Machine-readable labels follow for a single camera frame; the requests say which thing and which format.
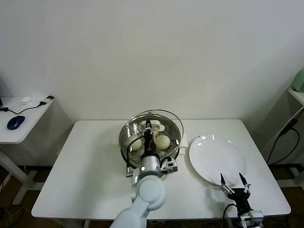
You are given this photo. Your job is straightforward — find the thin black desk cable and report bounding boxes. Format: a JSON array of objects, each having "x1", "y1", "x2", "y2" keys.
[{"x1": 0, "y1": 101, "x2": 47, "y2": 115}]

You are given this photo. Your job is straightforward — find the white hanging cable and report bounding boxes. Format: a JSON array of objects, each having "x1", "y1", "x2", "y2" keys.
[{"x1": 266, "y1": 109, "x2": 304, "y2": 148}]

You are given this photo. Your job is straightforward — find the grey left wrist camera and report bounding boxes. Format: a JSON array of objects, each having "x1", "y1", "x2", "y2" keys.
[{"x1": 162, "y1": 157, "x2": 178, "y2": 173}]

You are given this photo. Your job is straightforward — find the round glass pot lid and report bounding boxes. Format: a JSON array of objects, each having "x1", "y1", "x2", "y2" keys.
[{"x1": 123, "y1": 109, "x2": 185, "y2": 167}]

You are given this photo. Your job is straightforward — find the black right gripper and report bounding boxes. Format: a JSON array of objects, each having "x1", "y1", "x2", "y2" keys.
[{"x1": 220, "y1": 172, "x2": 253, "y2": 214}]

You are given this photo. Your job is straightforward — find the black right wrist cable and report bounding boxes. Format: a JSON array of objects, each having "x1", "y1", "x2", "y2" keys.
[{"x1": 222, "y1": 203, "x2": 238, "y2": 228}]

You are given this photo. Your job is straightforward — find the blue computer mouse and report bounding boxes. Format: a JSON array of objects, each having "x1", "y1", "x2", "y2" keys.
[{"x1": 7, "y1": 115, "x2": 26, "y2": 130}]

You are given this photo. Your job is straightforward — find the perforated steel steamer basket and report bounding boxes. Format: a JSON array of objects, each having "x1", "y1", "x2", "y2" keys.
[{"x1": 118, "y1": 114, "x2": 183, "y2": 171}]

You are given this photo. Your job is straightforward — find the black and white adapter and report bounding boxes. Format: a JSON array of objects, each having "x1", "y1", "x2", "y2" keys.
[{"x1": 39, "y1": 95, "x2": 55, "y2": 105}]

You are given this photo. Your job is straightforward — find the round white plate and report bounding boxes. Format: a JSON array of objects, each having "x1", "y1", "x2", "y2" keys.
[{"x1": 188, "y1": 134, "x2": 247, "y2": 189}]

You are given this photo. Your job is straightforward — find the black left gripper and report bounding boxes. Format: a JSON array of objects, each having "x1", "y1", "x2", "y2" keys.
[{"x1": 142, "y1": 120, "x2": 158, "y2": 159}]

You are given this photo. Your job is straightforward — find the white steamed baozi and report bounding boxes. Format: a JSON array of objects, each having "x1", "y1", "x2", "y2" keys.
[
  {"x1": 127, "y1": 137, "x2": 143, "y2": 152},
  {"x1": 155, "y1": 135, "x2": 171, "y2": 150}
]

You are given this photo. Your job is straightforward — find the mint green appliance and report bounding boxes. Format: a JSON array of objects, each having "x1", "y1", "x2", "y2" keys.
[{"x1": 291, "y1": 68, "x2": 304, "y2": 93}]

